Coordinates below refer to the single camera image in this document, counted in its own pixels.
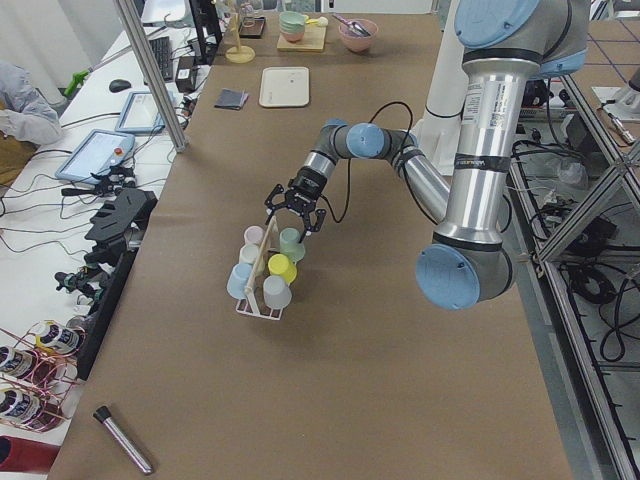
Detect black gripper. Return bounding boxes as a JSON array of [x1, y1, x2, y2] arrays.
[[264, 169, 327, 243]]

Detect green cup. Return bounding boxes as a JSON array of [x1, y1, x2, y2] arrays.
[[279, 227, 306, 263]]

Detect white wire cup rack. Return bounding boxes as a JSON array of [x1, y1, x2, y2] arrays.
[[235, 217, 285, 321]]

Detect cream rabbit tray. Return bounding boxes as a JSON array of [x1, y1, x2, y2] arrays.
[[259, 67, 310, 108]]

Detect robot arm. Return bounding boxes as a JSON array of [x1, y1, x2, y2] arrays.
[[265, 0, 590, 310]]

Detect pink cup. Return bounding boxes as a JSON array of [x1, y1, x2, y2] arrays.
[[243, 225, 265, 246]]

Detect yellow cup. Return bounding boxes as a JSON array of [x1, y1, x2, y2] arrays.
[[267, 253, 298, 285]]

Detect cream cup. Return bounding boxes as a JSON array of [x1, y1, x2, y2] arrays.
[[239, 243, 260, 265]]

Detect grey cup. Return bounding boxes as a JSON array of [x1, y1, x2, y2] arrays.
[[263, 275, 292, 310]]

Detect light blue cup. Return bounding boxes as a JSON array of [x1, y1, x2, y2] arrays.
[[226, 262, 253, 300]]

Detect grey folded cloth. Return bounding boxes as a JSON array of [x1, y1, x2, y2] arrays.
[[214, 88, 249, 110]]

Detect wooden mug tree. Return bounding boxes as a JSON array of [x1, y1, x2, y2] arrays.
[[222, 0, 255, 64]]

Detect wooden cutting board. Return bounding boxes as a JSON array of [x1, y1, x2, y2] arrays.
[[277, 24, 327, 53]]

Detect black slotted stand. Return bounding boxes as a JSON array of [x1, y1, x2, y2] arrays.
[[84, 188, 158, 266]]

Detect pink bowl with ice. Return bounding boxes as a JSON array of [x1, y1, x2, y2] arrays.
[[339, 19, 379, 53]]

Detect stacked green bowls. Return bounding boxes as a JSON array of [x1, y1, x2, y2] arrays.
[[279, 11, 306, 43]]

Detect blue teach pendant far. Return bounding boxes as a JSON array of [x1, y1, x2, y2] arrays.
[[115, 91, 165, 135]]

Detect blue teach pendant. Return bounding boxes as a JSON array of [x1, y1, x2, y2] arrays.
[[55, 129, 135, 184], [115, 91, 165, 135]]

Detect metal ice scoop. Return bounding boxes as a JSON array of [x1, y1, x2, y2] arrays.
[[332, 13, 371, 37]]

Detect black keyboard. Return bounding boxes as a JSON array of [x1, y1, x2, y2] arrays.
[[149, 36, 173, 82]]

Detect blue teach pendant near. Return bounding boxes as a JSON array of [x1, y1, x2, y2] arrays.
[[55, 129, 135, 184]]

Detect black computer mouse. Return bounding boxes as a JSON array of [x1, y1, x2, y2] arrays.
[[109, 79, 131, 93]]

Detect person in grey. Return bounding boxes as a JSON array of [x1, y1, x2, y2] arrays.
[[1, 60, 63, 145]]

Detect metal tube black cap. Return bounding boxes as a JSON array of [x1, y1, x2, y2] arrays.
[[93, 405, 154, 475]]

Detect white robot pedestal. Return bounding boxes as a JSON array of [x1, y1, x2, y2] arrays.
[[411, 0, 468, 176]]

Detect aluminium frame post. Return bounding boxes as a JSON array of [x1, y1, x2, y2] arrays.
[[114, 0, 187, 153]]

